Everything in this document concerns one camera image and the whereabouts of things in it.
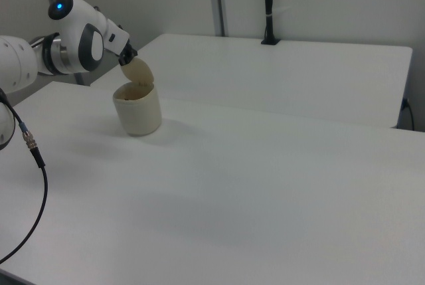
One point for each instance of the white side table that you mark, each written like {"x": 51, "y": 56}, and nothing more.
{"x": 265, "y": 75}

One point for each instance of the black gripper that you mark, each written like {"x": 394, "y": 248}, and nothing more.
{"x": 125, "y": 50}

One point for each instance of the beige trash bin with lid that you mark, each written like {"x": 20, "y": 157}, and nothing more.
{"x": 139, "y": 115}

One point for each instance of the white zip tie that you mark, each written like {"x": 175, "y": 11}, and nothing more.
{"x": 270, "y": 15}

